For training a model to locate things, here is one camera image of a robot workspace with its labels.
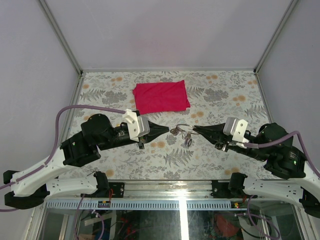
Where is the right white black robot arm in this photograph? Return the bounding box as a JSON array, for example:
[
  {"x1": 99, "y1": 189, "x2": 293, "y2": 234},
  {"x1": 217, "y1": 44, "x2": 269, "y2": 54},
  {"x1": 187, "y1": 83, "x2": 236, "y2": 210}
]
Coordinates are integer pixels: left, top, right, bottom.
[{"x1": 193, "y1": 117, "x2": 320, "y2": 218}]

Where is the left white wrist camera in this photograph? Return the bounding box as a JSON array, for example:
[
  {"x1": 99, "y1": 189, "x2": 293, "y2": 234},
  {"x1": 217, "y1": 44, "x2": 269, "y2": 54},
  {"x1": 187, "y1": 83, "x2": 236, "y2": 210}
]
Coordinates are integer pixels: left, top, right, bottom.
[{"x1": 122, "y1": 109, "x2": 150, "y2": 142}]

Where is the silver wire keyring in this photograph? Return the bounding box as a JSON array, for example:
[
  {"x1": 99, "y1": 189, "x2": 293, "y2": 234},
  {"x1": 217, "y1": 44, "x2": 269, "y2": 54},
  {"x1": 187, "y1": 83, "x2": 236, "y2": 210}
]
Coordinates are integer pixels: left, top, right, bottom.
[{"x1": 170, "y1": 124, "x2": 195, "y2": 136}]

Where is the right aluminium frame post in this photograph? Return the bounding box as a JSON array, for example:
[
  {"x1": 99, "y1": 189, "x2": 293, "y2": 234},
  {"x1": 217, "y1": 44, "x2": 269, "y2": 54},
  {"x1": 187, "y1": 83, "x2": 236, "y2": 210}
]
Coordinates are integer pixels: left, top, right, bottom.
[{"x1": 253, "y1": 0, "x2": 300, "y2": 74}]

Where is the left aluminium frame post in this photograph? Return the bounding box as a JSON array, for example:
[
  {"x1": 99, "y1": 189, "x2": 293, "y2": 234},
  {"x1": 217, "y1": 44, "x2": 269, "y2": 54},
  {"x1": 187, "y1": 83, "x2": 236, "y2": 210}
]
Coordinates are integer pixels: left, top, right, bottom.
[{"x1": 37, "y1": 0, "x2": 83, "y2": 76}]

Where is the aluminium mounting rail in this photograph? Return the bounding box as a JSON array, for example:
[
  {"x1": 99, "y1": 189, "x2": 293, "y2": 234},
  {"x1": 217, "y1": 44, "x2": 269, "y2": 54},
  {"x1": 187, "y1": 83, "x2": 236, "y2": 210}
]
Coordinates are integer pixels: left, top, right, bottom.
[{"x1": 37, "y1": 179, "x2": 307, "y2": 201}]

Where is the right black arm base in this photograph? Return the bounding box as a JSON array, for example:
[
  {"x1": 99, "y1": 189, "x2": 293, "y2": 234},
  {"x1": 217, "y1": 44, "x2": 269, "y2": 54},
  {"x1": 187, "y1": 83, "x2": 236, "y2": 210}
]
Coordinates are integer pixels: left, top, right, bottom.
[{"x1": 210, "y1": 172, "x2": 258, "y2": 199}]

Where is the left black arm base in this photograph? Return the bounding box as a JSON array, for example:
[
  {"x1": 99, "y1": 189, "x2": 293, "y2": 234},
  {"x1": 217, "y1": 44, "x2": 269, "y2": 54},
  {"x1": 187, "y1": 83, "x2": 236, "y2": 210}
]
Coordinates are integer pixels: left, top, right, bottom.
[{"x1": 92, "y1": 171, "x2": 125, "y2": 199}]

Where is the folded red cloth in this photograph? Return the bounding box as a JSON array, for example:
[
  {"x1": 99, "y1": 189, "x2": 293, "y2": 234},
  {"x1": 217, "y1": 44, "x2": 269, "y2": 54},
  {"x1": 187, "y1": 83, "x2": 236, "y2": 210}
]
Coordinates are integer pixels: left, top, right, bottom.
[{"x1": 132, "y1": 80, "x2": 191, "y2": 115}]

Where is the white slotted cable duct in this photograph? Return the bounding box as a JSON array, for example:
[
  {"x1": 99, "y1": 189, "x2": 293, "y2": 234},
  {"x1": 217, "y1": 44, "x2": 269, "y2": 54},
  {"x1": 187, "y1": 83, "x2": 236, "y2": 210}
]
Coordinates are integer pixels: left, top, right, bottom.
[{"x1": 46, "y1": 199, "x2": 232, "y2": 211}]

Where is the bunch of metal keys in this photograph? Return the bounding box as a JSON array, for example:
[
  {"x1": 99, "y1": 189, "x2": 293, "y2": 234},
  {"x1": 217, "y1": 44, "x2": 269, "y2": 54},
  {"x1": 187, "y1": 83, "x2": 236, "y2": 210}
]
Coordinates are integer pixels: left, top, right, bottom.
[{"x1": 184, "y1": 132, "x2": 193, "y2": 148}]

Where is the aluminium frame post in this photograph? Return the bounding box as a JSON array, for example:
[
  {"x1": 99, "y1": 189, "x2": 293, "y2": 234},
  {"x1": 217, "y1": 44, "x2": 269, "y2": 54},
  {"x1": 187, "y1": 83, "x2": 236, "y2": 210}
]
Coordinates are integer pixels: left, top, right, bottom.
[
  {"x1": 253, "y1": 0, "x2": 300, "y2": 74},
  {"x1": 37, "y1": 0, "x2": 83, "y2": 76}
]

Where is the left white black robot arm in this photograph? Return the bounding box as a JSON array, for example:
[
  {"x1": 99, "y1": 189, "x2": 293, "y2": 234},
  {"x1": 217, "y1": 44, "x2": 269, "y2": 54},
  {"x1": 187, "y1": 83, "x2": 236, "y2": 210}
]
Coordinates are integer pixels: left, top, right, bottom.
[{"x1": 3, "y1": 112, "x2": 169, "y2": 210}]

